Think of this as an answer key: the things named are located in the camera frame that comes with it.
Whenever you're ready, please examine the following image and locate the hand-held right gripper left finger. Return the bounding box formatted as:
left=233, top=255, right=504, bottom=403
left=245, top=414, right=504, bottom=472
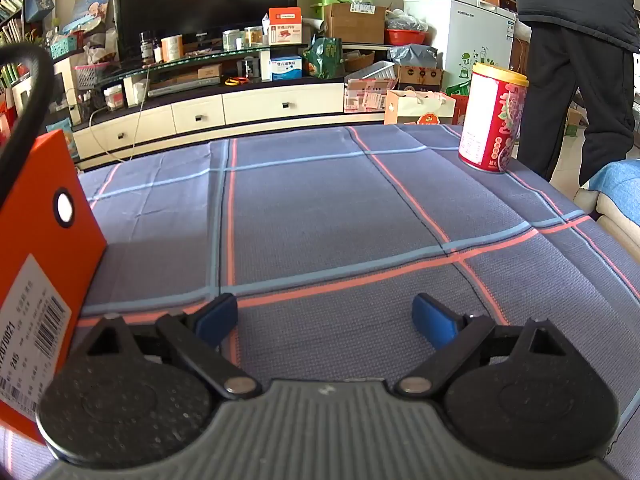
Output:
left=75, top=293, right=263, bottom=401

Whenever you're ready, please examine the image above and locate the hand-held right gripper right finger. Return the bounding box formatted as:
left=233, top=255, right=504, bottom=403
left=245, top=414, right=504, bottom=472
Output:
left=392, top=293, right=581, bottom=402

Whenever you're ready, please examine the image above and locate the orange cardboard box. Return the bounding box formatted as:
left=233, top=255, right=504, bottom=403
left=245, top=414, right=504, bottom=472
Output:
left=0, top=129, right=109, bottom=446

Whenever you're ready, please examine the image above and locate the blue checked tablecloth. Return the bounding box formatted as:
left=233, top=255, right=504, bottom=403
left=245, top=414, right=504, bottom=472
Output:
left=0, top=122, right=640, bottom=480

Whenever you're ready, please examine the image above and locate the red can with yellow lid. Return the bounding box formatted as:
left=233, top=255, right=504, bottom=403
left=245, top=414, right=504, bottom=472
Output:
left=458, top=62, right=530, bottom=175

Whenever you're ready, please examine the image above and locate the white paper gift bag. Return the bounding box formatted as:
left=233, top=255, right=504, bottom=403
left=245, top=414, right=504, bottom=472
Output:
left=383, top=88, right=457, bottom=126

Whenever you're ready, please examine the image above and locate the white TV stand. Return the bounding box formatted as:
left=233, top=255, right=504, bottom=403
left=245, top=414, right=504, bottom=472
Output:
left=70, top=42, right=396, bottom=171

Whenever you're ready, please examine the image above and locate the sofa with blue cover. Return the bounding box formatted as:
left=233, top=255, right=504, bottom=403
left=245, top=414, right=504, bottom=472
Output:
left=572, top=158, right=640, bottom=247

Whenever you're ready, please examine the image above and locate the labelled cardboard box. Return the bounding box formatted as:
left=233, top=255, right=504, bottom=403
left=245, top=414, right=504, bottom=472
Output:
left=343, top=78, right=396, bottom=114

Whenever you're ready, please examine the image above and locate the dotted cardboard box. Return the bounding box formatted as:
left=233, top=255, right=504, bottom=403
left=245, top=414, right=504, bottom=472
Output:
left=394, top=64, right=445, bottom=92

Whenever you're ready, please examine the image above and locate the blue and white box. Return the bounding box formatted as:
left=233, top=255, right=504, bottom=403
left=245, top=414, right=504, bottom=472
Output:
left=270, top=55, right=304, bottom=82

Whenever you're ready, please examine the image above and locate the grey plastic bag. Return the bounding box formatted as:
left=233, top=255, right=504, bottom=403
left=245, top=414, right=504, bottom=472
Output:
left=387, top=44, right=439, bottom=69

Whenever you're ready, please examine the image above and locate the white and orange canister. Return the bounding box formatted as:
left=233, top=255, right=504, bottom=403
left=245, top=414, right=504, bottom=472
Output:
left=160, top=34, right=184, bottom=63

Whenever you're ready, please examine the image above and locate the pink plastic basket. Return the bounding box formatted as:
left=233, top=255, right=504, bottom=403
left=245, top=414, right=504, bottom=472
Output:
left=74, top=62, right=112, bottom=87

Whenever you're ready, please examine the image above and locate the green snack bag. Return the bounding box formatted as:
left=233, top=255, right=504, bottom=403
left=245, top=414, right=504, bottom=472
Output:
left=303, top=35, right=344, bottom=80

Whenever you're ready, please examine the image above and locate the red plastic basin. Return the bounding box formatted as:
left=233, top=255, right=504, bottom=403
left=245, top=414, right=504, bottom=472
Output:
left=384, top=28, right=429, bottom=46

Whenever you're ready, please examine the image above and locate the orange and white box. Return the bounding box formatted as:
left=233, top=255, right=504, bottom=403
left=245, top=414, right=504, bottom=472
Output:
left=268, top=7, right=303, bottom=45

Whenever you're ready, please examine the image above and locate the brown cardboard box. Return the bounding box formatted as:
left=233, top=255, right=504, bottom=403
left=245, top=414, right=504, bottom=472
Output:
left=325, top=2, right=387, bottom=45

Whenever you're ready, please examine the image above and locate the teal plastic basket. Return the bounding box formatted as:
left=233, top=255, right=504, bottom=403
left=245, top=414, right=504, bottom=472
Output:
left=49, top=34, right=79, bottom=59

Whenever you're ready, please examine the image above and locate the black television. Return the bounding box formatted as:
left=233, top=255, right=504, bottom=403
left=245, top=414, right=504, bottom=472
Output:
left=112, top=0, right=299, bottom=61

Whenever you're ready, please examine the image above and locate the illustrated picture board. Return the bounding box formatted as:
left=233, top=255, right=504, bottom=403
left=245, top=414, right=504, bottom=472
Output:
left=72, top=0, right=112, bottom=26

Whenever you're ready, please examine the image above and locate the blue gift bag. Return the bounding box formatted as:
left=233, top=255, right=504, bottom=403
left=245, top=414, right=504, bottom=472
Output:
left=24, top=0, right=55, bottom=24

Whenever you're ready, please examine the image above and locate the dark bookshelf with books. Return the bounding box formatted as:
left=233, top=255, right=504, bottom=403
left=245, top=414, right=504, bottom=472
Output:
left=0, top=0, right=47, bottom=63

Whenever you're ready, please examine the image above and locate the white cable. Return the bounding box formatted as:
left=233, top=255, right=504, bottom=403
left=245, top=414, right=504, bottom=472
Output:
left=89, top=66, right=152, bottom=164

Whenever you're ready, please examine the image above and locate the black cable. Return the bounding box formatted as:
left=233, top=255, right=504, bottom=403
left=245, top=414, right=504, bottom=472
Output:
left=0, top=44, right=55, bottom=201

